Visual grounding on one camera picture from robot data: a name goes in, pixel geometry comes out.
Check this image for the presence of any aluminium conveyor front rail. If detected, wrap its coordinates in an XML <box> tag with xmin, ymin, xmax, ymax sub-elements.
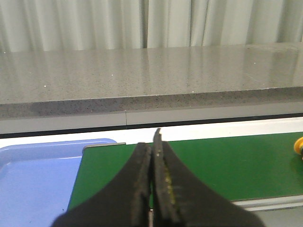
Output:
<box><xmin>232</xmin><ymin>195</ymin><xmax>303</xmax><ymax>211</ymax></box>

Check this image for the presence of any green conveyor belt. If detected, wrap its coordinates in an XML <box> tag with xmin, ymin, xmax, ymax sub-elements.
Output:
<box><xmin>67</xmin><ymin>132</ymin><xmax>303</xmax><ymax>211</ymax></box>

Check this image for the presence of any grey stone counter slab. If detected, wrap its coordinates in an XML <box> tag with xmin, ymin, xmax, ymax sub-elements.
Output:
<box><xmin>0</xmin><ymin>43</ymin><xmax>303</xmax><ymax>120</ymax></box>

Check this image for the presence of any grey conveyor rear rail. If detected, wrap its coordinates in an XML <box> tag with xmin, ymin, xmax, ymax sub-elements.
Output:
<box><xmin>0</xmin><ymin>117</ymin><xmax>303</xmax><ymax>148</ymax></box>

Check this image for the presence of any blue plastic tray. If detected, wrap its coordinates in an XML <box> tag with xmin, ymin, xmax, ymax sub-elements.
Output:
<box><xmin>0</xmin><ymin>139</ymin><xmax>115</xmax><ymax>227</ymax></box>

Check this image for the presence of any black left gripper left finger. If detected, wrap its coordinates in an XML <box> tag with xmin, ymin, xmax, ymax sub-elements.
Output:
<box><xmin>52</xmin><ymin>143</ymin><xmax>151</xmax><ymax>227</ymax></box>

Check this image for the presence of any white pleated curtain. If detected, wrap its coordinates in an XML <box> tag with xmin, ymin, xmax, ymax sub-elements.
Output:
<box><xmin>0</xmin><ymin>0</ymin><xmax>303</xmax><ymax>53</ymax></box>

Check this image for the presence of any yellow button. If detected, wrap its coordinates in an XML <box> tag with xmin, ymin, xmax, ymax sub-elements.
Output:
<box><xmin>294</xmin><ymin>137</ymin><xmax>303</xmax><ymax>156</ymax></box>

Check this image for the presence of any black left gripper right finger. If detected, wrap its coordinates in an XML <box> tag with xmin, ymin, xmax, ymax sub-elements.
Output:
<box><xmin>152</xmin><ymin>129</ymin><xmax>264</xmax><ymax>227</ymax></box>

